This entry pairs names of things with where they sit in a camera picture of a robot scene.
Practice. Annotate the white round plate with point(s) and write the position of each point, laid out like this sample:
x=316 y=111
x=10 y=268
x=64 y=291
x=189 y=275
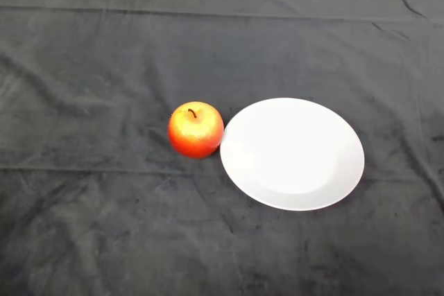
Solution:
x=295 y=157

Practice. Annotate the black cloth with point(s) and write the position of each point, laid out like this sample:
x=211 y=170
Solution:
x=104 y=206

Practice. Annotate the red yellow apple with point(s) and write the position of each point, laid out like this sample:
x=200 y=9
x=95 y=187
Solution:
x=194 y=136

